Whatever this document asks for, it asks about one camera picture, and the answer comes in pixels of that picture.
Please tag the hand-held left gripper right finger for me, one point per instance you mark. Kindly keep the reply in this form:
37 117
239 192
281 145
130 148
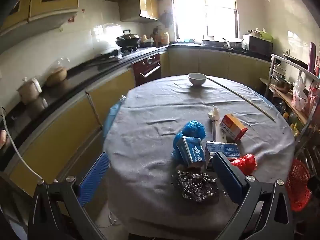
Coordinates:
228 177

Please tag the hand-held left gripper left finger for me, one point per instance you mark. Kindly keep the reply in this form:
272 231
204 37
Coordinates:
92 177

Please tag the red plastic bag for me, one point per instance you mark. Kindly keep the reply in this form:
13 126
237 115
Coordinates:
246 163

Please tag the blue and white carton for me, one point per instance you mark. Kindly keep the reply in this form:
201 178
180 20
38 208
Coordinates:
225 150
191 151

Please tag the black plastic bag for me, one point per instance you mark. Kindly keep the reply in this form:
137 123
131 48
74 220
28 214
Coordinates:
195 186

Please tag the orange medicine box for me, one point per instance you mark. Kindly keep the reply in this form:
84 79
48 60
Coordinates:
232 127

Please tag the blue plastic bag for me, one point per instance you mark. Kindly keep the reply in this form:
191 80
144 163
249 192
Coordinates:
193 128

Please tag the white tissue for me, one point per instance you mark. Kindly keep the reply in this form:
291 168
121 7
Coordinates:
214 113

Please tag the red plastic basket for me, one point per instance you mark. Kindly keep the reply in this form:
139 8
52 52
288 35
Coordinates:
298 185

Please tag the yellow base cabinets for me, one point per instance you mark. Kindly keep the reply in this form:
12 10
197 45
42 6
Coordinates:
62 130

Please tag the blue under cloth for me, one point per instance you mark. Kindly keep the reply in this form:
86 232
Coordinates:
111 115

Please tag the long thin wooden stick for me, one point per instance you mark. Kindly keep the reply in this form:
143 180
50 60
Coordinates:
240 97

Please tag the grey tablecloth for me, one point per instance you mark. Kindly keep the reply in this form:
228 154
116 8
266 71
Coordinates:
155 120

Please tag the white bowl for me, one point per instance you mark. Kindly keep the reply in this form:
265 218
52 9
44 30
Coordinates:
197 78

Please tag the pink plastic bag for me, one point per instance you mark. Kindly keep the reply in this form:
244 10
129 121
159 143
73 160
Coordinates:
298 97

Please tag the white lidded jar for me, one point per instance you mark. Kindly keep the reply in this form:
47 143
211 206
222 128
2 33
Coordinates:
28 91

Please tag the brown clay pot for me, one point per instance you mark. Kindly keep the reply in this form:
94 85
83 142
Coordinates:
57 76

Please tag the steel pot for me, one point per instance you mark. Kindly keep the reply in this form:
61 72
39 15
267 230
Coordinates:
282 85

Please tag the maroon built-in oven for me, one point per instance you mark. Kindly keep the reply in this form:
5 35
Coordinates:
147 67

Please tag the gas stove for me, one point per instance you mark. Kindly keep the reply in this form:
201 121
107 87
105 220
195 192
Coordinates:
112 55

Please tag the metal storage rack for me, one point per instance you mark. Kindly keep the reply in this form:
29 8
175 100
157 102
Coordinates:
287 60

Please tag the metal tray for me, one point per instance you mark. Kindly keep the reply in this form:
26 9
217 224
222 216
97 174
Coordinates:
235 44
212 42

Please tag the microwave oven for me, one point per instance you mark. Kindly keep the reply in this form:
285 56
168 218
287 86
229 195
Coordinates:
260 46

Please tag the black wok with lid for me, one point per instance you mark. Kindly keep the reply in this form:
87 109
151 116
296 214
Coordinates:
127 40

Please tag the green plastic basin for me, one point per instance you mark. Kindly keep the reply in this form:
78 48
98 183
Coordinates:
265 36

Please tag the purple thermos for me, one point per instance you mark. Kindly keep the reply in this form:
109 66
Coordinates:
311 57

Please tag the knife block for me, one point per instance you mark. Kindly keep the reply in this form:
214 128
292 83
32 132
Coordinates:
156 33

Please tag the window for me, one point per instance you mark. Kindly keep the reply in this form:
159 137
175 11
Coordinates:
205 10

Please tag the yellow glass-door wall cabinet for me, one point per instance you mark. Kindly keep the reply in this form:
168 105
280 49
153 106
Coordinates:
50 2

